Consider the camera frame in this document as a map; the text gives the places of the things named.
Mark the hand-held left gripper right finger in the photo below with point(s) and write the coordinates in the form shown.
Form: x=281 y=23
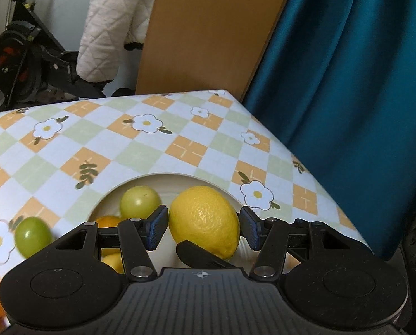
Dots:
x=251 y=228

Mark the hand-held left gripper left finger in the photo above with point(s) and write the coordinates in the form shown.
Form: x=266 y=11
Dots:
x=157 y=228

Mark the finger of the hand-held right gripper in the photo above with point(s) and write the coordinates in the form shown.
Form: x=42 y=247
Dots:
x=201 y=255

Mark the green round fruit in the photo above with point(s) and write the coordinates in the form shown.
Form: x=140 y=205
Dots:
x=138 y=200
x=33 y=237

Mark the yellow lemon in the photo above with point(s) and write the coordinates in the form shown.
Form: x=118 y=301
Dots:
x=204 y=216
x=113 y=262

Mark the beige round plate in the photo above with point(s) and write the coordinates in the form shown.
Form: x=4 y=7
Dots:
x=173 y=183

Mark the dull greenish orange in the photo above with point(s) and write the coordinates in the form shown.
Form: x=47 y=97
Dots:
x=108 y=221

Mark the checkered floral tablecloth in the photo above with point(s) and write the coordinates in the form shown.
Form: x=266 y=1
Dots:
x=124 y=139

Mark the teal curtain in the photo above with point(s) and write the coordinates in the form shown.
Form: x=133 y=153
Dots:
x=351 y=94

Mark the tan wooden board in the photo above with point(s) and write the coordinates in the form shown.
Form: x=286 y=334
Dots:
x=208 y=31

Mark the white quilted blanket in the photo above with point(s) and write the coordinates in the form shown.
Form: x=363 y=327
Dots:
x=113 y=24

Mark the black exercise bike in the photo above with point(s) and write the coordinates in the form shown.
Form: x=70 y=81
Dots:
x=19 y=62

